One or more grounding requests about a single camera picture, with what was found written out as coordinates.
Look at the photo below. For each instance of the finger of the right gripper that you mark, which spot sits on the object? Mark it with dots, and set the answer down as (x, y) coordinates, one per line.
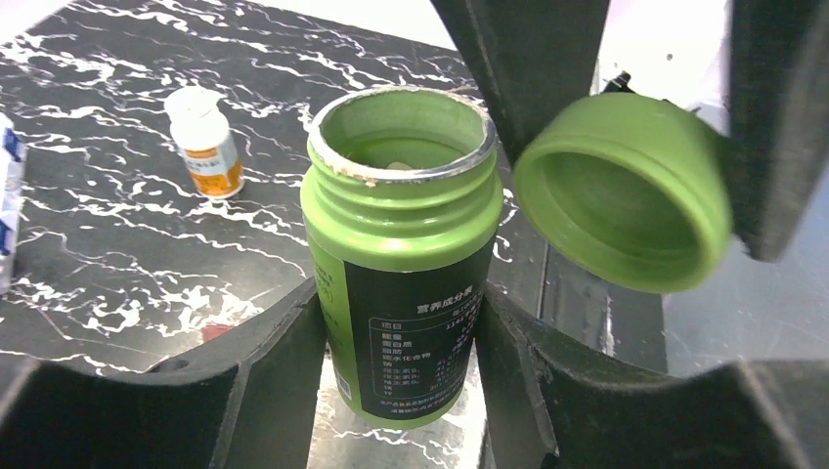
(777, 102)
(530, 59)

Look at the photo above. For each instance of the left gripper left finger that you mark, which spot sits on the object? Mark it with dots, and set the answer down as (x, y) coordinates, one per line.
(245, 399)

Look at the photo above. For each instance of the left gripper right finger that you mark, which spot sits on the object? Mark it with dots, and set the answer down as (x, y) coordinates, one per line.
(554, 402)

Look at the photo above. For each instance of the red pill organizer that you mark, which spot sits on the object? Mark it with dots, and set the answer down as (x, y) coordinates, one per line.
(212, 331)

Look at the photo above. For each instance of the orange white pill bottle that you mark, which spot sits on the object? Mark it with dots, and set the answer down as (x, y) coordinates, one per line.
(203, 137)

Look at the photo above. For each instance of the clear plastic organizer box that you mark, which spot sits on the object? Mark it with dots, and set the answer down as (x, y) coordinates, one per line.
(13, 161)

